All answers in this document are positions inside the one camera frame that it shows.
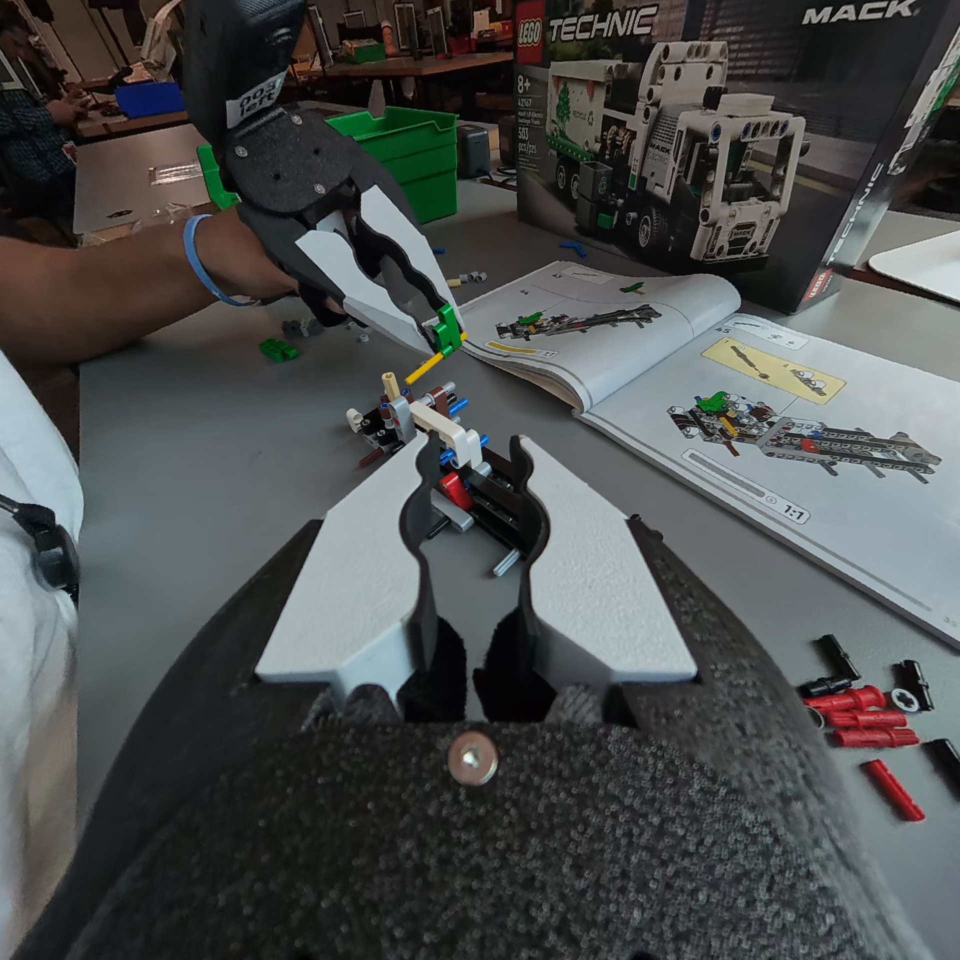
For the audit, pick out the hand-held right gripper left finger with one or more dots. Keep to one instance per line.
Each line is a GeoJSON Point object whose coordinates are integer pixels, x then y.
{"type": "Point", "coordinates": [345, 585]}

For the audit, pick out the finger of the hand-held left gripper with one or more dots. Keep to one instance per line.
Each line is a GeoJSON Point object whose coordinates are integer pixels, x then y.
{"type": "Point", "coordinates": [405, 225]}
{"type": "Point", "coordinates": [337, 270]}

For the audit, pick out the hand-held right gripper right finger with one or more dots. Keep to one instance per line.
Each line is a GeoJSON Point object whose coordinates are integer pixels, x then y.
{"type": "Point", "coordinates": [607, 592]}

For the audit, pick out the green lego piece yellow axle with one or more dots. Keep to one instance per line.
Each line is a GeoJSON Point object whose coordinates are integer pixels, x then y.
{"type": "Point", "coordinates": [448, 326]}

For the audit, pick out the lego truck chassis assembly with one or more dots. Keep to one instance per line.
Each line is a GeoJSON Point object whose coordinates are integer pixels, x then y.
{"type": "Point", "coordinates": [450, 442]}

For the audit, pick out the person's left forearm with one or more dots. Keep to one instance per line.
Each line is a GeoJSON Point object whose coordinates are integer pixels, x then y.
{"type": "Point", "coordinates": [97, 300]}

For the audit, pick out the grey lego connector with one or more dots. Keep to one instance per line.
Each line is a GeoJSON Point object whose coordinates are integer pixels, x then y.
{"type": "Point", "coordinates": [300, 328]}

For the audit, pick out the green lego brick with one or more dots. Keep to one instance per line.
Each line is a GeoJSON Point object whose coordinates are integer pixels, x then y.
{"type": "Point", "coordinates": [277, 350]}

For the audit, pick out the lego instruction booklet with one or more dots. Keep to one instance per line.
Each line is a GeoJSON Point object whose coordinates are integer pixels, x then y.
{"type": "Point", "coordinates": [712, 450]}

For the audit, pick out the lego set box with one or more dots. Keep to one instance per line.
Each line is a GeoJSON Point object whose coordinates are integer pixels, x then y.
{"type": "Point", "coordinates": [825, 112]}

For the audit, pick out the person's left hand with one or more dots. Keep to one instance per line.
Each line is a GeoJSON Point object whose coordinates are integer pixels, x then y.
{"type": "Point", "coordinates": [251, 259]}

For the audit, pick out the green plastic bin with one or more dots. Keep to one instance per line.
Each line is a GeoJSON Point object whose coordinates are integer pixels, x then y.
{"type": "Point", "coordinates": [420, 157]}

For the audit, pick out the black power adapter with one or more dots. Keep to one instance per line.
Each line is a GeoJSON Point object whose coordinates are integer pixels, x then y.
{"type": "Point", "coordinates": [474, 150]}

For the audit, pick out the blue wristband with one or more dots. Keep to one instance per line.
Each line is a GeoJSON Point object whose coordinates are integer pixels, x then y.
{"type": "Point", "coordinates": [196, 255]}

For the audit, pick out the blue plastic bin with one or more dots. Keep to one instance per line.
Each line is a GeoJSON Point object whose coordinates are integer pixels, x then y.
{"type": "Point", "coordinates": [150, 99]}

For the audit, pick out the wooden background table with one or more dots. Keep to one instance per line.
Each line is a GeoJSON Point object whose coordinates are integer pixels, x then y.
{"type": "Point", "coordinates": [420, 64]}

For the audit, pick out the grey background table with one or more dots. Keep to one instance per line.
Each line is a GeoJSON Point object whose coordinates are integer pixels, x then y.
{"type": "Point", "coordinates": [120, 187]}

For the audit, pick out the cluster of red black pins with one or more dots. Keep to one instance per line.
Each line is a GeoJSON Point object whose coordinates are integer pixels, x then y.
{"type": "Point", "coordinates": [862, 720]}

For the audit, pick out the person's white shirt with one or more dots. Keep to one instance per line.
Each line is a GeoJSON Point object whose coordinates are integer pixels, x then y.
{"type": "Point", "coordinates": [30, 675]}

